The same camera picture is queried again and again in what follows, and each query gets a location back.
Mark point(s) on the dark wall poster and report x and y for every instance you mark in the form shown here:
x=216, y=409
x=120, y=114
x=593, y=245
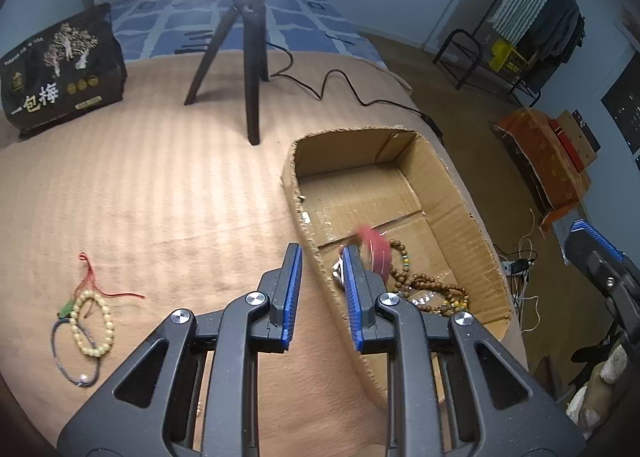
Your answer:
x=622, y=102

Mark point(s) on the blue patterned bedsheet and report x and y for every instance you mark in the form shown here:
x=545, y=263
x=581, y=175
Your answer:
x=150, y=27

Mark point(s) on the yellow plastic crate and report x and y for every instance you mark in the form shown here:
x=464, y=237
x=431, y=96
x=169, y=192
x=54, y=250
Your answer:
x=510, y=59

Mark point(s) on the orange covered side table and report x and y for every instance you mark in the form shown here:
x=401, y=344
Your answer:
x=545, y=157

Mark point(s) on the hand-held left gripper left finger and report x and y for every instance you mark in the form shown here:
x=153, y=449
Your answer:
x=292, y=297

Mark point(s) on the white power strip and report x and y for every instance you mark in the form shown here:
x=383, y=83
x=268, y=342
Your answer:
x=517, y=267

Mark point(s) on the black printed snack bag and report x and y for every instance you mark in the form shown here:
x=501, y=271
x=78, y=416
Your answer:
x=50, y=77

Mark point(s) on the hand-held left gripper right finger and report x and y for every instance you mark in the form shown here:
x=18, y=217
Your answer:
x=352, y=307

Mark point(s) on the dark hanging clothes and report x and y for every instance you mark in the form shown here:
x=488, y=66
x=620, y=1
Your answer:
x=555, y=27

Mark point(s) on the flat cardboard piece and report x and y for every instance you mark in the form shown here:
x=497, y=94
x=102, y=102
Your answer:
x=575, y=134

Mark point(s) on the white fluffy cloth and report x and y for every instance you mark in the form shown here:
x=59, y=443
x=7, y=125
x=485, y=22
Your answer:
x=612, y=369

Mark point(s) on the black tripod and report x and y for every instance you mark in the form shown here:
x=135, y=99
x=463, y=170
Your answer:
x=252, y=87

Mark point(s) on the cardboard box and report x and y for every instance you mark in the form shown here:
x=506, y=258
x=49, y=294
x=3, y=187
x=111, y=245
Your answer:
x=450, y=207

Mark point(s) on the black metal clothes rack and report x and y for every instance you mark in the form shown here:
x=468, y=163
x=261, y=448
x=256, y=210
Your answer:
x=462, y=33

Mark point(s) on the red flat box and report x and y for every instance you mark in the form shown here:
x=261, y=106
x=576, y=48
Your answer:
x=565, y=144

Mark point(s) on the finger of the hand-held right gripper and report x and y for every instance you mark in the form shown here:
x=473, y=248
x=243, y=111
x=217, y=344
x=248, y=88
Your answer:
x=597, y=239

